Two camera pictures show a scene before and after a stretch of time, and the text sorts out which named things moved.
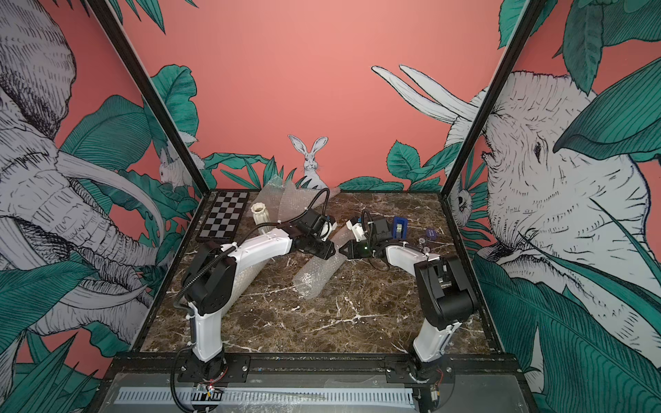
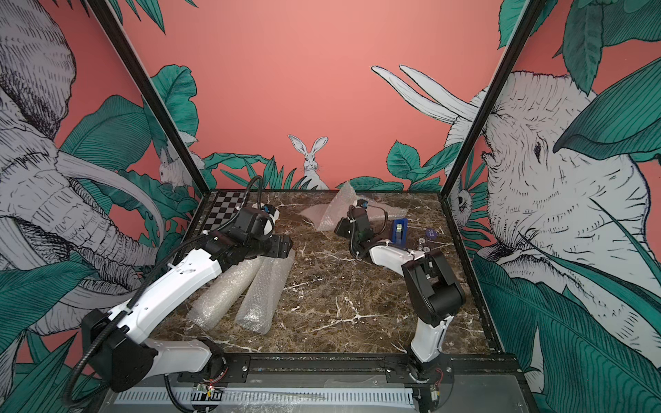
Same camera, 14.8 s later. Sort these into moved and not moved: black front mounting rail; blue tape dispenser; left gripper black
Moved: left gripper black
Not moved: black front mounting rail; blue tape dispenser
